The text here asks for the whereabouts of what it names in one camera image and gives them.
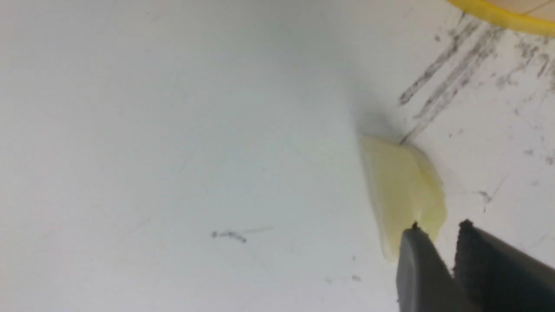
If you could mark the pale yellow-green dumpling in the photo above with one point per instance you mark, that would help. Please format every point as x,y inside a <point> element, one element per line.
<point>404,189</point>

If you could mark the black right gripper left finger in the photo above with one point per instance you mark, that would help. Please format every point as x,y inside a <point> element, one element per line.
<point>423,282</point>

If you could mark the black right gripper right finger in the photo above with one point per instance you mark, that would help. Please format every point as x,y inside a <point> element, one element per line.
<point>497,277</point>

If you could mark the yellow bamboo steamer tray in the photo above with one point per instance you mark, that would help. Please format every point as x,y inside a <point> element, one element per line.
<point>519,22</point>

